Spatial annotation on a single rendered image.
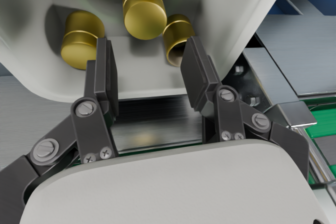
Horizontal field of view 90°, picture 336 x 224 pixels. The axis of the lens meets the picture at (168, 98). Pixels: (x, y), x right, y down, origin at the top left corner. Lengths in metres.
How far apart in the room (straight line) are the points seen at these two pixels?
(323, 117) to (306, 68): 0.05
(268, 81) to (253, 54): 0.03
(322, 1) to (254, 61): 0.28
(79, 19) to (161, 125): 0.14
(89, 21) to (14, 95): 0.15
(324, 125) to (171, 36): 0.16
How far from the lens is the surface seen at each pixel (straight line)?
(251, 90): 0.18
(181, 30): 0.18
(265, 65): 0.19
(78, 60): 0.17
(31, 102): 0.27
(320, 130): 0.21
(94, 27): 0.18
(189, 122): 0.23
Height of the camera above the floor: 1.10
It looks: 30 degrees down
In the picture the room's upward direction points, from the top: 168 degrees clockwise
